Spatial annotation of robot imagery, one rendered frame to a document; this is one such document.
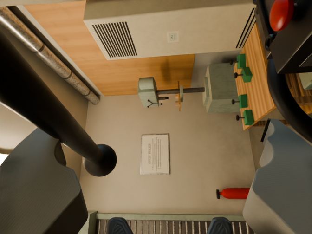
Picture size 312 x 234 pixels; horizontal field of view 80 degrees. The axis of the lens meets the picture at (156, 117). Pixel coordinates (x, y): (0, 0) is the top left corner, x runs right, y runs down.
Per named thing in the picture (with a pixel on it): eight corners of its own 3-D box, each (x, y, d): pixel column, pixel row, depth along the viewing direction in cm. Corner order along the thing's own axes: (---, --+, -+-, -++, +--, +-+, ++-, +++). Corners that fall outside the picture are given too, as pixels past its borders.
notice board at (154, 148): (168, 133, 307) (141, 134, 312) (168, 133, 306) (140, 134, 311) (170, 174, 287) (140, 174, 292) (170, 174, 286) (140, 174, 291)
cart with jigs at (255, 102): (289, 63, 182) (221, 68, 189) (335, 14, 129) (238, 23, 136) (308, 128, 161) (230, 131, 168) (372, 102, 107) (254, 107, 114)
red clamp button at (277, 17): (275, 14, 19) (264, 16, 19) (291, -16, 16) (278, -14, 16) (282, 37, 18) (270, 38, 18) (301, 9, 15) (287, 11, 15)
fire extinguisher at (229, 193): (257, 185, 269) (214, 186, 275) (263, 186, 251) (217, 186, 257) (260, 199, 263) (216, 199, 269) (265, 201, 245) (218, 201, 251)
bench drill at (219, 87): (253, 81, 269) (144, 87, 286) (273, 53, 211) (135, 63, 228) (259, 113, 252) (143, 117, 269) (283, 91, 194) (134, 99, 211)
